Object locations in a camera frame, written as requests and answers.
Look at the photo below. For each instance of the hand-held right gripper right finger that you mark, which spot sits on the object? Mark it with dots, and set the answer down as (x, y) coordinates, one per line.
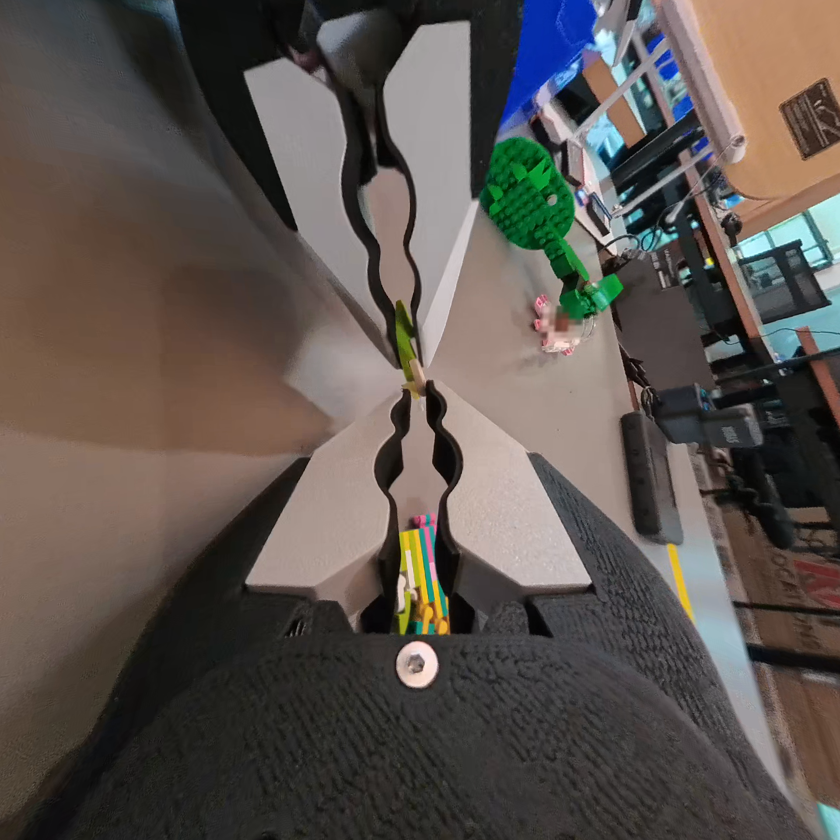
(518, 518)

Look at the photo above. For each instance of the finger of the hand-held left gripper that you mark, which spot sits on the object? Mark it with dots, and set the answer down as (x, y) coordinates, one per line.
(439, 131)
(295, 144)

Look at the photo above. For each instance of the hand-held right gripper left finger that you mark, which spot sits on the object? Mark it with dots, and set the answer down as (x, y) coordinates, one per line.
(321, 518)

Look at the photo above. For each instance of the striped teal pink lego wing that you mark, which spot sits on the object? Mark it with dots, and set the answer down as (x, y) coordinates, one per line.
(420, 564)

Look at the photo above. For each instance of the lime green lego feather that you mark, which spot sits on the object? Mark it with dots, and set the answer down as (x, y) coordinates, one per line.
(403, 334)

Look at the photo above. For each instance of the green lego plant stand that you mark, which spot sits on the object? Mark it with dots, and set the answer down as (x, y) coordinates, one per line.
(525, 190)

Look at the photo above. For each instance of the pink white lego flower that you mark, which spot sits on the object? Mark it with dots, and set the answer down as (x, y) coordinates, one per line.
(558, 341)

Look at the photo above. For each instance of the blue bin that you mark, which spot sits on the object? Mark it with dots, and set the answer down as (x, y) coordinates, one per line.
(544, 46)

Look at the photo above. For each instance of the black power strip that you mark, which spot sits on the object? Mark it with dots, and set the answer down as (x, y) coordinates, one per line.
(649, 479)

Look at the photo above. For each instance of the yellow tape strip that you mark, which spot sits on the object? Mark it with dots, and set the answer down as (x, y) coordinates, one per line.
(679, 577)

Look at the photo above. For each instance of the grey clamp box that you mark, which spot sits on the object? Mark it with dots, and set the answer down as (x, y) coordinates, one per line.
(709, 420)

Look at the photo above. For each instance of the dark grey panel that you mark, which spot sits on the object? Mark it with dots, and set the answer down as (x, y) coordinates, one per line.
(663, 328)

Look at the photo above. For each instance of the cardboard box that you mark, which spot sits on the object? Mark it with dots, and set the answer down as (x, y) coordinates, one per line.
(787, 590)

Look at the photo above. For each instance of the beige panel with label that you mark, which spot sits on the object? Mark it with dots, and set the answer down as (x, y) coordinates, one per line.
(741, 65)

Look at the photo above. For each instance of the long brown-edged desk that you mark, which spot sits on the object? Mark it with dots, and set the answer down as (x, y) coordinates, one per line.
(725, 256)

